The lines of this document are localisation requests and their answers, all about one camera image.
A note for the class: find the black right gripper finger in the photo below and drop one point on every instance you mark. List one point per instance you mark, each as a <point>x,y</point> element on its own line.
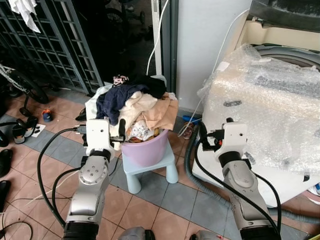
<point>203,129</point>

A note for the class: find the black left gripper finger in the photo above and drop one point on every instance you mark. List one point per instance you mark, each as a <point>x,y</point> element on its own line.
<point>122,126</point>

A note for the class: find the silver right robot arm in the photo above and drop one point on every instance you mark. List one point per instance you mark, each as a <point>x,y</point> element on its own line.
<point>245,192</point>

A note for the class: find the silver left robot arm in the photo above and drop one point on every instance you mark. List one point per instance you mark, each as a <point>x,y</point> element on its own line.
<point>87,192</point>

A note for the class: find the white top-load washing machine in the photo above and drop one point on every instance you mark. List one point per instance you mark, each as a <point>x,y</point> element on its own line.
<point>292,189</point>

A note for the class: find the dark washing machine lid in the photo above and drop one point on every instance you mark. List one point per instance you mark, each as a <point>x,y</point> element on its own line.
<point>285,12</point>

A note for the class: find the white floral print garment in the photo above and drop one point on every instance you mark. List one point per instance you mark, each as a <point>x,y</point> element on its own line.
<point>142,131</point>

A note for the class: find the cream knit garment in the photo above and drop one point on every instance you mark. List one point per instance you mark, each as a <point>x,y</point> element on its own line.
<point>137,107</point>

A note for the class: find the navy blue garment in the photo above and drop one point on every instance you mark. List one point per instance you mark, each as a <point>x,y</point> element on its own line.
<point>117,100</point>

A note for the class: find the purple plastic laundry basin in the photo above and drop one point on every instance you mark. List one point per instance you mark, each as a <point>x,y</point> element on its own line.
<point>147,150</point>

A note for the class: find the plain white garment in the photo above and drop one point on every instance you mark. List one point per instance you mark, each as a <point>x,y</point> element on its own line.
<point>92,106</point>

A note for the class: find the tan garment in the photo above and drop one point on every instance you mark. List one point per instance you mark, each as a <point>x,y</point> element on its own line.
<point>162,115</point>

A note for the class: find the light blue plastic stool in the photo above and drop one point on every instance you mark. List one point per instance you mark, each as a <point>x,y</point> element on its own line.
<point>150,173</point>

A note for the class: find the small floral patterned cloth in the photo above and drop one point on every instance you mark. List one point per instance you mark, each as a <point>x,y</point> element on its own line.
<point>120,79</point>

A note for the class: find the black garment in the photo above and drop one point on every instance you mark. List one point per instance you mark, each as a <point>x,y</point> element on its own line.
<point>150,85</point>

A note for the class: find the clear bubble wrap sheet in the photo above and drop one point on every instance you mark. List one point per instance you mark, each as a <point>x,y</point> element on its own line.
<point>260,100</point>

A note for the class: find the small blue container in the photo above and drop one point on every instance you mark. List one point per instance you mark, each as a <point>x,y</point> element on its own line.
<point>46,116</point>

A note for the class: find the grey left robot leg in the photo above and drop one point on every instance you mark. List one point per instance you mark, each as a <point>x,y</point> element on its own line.
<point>135,234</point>

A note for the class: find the grey robot leg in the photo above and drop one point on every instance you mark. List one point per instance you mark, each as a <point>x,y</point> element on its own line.
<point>135,234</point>
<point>205,235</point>

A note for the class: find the grey right robot leg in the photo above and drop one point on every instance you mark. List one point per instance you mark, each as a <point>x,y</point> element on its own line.
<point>205,235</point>

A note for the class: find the black bicycle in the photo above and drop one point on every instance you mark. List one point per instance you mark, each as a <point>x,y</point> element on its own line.
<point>31,90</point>

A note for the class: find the grey metal grille gate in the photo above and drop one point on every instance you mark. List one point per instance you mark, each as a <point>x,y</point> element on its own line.
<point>50,50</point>

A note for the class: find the white blue sneaker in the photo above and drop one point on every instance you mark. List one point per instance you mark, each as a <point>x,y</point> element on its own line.
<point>315,193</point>

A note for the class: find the black slipper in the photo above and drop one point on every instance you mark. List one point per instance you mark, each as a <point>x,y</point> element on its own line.
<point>5,161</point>
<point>4,194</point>

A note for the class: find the white hanging cloth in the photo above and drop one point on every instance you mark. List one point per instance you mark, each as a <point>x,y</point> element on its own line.
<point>25,10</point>

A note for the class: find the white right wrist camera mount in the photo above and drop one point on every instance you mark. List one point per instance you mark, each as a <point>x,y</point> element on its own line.
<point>234,137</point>

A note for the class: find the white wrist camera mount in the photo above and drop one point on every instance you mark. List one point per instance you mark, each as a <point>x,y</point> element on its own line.
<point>97,134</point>
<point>234,137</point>

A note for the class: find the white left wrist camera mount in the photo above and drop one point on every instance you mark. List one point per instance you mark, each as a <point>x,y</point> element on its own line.
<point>97,134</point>

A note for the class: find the grey door frame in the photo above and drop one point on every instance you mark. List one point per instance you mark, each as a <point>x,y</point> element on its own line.
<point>170,50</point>

